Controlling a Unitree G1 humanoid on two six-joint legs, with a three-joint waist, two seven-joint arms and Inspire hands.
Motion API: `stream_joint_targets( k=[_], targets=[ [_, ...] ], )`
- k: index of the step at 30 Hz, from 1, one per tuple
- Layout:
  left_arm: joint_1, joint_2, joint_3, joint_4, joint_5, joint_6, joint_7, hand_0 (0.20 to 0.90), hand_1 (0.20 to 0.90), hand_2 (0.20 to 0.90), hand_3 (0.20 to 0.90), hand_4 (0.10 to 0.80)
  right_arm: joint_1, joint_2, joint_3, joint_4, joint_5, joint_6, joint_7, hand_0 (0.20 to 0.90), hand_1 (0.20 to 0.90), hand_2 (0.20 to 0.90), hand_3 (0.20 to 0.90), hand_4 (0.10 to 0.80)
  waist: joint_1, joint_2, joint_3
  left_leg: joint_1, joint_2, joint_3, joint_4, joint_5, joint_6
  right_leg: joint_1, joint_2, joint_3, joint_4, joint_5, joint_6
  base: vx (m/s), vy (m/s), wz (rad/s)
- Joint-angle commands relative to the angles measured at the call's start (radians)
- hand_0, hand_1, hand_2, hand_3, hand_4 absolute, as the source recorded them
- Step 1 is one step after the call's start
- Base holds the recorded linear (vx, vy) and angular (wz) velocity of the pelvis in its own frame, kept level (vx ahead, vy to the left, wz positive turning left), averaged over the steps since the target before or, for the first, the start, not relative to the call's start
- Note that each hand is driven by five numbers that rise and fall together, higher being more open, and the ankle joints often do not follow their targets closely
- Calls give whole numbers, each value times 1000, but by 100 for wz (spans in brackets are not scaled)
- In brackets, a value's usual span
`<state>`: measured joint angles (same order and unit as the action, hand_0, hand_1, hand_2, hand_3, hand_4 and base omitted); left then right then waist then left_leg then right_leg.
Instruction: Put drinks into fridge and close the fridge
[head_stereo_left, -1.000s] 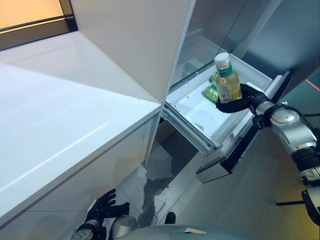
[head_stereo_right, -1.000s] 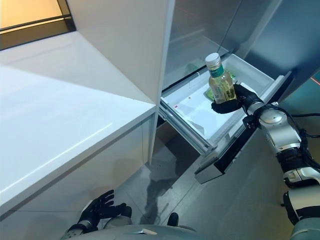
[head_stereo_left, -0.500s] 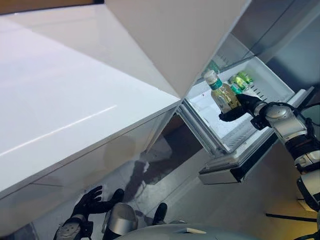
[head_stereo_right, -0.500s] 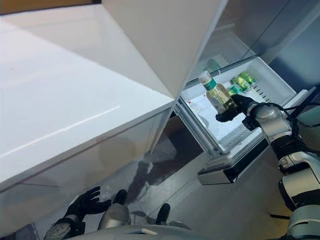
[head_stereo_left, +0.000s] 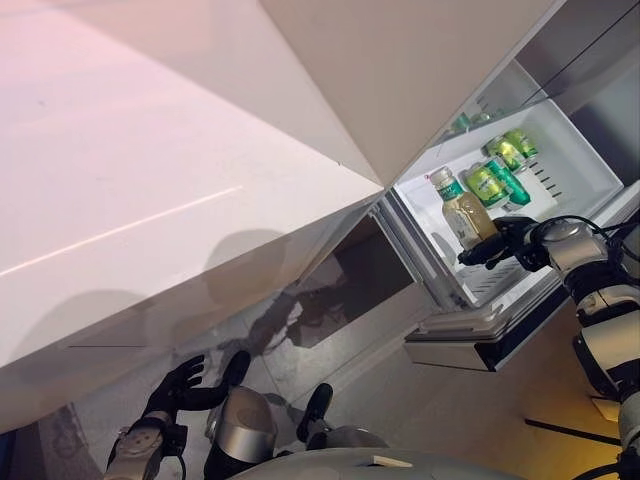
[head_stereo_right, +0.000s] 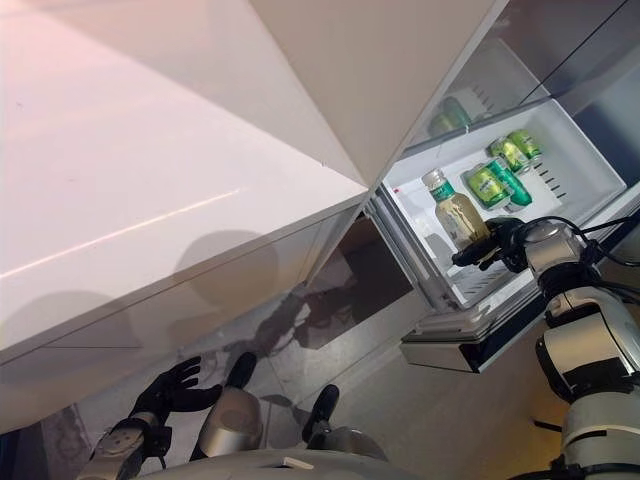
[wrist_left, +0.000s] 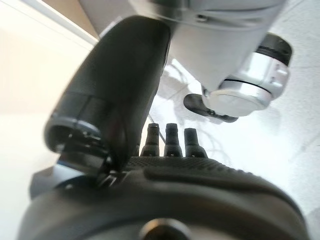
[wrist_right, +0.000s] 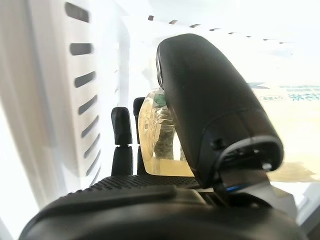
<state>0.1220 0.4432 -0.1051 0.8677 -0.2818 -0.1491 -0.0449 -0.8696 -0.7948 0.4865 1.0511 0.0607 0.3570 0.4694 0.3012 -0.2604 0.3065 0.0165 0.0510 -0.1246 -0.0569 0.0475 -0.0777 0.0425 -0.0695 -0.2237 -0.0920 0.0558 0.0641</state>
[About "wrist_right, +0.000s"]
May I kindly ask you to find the white fridge drawer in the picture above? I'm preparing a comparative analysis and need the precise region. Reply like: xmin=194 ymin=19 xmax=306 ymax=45
xmin=0 ymin=0 xmax=320 ymax=240

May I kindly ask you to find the clear tea bottle white cap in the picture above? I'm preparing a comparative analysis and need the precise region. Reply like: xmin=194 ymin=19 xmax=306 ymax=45
xmin=137 ymin=83 xmax=320 ymax=183

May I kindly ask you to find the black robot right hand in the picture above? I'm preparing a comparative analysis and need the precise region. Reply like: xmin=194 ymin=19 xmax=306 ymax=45
xmin=18 ymin=33 xmax=306 ymax=240

